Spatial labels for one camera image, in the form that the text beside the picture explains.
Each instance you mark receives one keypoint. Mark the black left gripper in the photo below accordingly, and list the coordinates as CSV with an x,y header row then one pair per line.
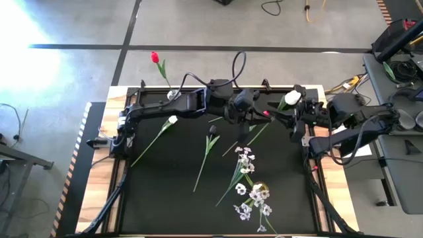
x,y
246,100

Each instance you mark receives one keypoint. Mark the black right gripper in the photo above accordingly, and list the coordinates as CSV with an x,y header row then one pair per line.
x,y
310,114

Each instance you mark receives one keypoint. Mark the red artificial tulip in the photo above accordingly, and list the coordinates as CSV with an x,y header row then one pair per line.
x,y
154,57
266,113

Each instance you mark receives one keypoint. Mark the white artificial tulip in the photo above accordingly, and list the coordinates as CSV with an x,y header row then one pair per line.
x,y
172,119
292,97

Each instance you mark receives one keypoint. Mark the white blossom spray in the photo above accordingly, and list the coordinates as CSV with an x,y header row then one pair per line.
x,y
244,161
241,189

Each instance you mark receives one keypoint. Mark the dark purple artificial tulip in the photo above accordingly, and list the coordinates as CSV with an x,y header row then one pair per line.
x,y
213,129

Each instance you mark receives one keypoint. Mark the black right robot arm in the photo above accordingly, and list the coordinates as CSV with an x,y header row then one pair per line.
x,y
363,122

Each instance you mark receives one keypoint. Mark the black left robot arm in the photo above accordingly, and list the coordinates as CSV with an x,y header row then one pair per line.
x,y
172,107

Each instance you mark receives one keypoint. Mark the yellow glass vase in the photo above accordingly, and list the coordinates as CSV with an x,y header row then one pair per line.
x,y
267,187

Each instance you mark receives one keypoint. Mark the clear glass vase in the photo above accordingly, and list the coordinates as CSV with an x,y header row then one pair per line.
x,y
173,95

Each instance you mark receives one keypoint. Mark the grey side desk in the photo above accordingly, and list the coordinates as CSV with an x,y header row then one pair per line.
x,y
380,82

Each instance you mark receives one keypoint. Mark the black table mat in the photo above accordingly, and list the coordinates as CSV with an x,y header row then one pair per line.
x,y
165,205

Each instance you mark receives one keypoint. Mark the grey oval pad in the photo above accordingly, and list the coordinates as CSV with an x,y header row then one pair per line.
x,y
406,120
420,119

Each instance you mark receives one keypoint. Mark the black pole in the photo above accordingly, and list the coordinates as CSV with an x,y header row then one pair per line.
x,y
401,39

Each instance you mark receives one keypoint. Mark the grey side table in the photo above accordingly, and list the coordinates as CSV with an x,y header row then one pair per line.
x,y
406,178

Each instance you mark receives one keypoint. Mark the black striped-edge floor mat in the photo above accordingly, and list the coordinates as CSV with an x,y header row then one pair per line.
x,y
71,198

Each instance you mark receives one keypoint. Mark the grey metal stand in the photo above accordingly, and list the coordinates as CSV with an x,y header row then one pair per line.
x,y
23,161

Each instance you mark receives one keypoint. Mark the black frame clamp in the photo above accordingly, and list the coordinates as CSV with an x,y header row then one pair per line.
x,y
266,84
143,84

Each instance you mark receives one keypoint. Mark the black aluminium table frame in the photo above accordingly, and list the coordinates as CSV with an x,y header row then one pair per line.
x,y
152,89

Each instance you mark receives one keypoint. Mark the black diagonal frame strut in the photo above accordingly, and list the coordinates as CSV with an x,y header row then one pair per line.
x,y
330,208
105,211

